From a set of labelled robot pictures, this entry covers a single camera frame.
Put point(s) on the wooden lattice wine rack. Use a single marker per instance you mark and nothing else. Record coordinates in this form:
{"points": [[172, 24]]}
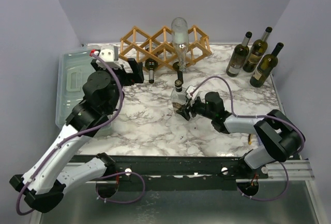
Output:
{"points": [[159, 47]]}

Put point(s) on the green wine bottle brown label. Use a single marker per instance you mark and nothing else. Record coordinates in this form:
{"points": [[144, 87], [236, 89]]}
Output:
{"points": [[151, 64]]}

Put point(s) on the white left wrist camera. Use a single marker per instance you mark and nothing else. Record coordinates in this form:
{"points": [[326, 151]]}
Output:
{"points": [[109, 54]]}

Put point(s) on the green bottle silver neck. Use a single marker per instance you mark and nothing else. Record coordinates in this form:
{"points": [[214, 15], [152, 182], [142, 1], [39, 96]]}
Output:
{"points": [[239, 56]]}

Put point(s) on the green bottle front right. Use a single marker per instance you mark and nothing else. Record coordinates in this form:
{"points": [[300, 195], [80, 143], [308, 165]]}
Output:
{"points": [[264, 68]]}

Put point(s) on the tall green bottle rear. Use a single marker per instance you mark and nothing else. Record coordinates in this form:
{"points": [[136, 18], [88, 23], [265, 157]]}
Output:
{"points": [[257, 51]]}

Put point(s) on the clear round glass bottle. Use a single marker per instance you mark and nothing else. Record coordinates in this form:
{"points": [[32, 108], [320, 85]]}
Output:
{"points": [[180, 40]]}

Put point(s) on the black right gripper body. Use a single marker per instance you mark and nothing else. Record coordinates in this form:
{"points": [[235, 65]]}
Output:
{"points": [[189, 108]]}

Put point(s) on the green bottle in rack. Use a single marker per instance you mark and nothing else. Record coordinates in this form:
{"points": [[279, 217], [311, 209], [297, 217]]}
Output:
{"points": [[180, 79]]}

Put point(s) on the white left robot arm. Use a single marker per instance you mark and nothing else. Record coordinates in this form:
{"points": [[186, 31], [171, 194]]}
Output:
{"points": [[44, 185]]}

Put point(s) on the yellow handled pliers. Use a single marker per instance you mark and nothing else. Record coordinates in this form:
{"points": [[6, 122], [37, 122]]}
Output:
{"points": [[252, 137]]}

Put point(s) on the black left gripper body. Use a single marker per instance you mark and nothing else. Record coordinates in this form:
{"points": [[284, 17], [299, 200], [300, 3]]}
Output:
{"points": [[124, 78]]}

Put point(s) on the translucent plastic storage box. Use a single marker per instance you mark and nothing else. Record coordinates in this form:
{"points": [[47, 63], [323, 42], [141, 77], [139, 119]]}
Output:
{"points": [[74, 69]]}

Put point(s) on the clear square glass bottle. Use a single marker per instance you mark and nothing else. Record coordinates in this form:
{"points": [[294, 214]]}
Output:
{"points": [[178, 97]]}

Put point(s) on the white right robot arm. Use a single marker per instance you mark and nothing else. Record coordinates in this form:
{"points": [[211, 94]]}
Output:
{"points": [[280, 138]]}

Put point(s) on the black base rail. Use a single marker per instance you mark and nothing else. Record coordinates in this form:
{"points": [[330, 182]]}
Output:
{"points": [[161, 173]]}

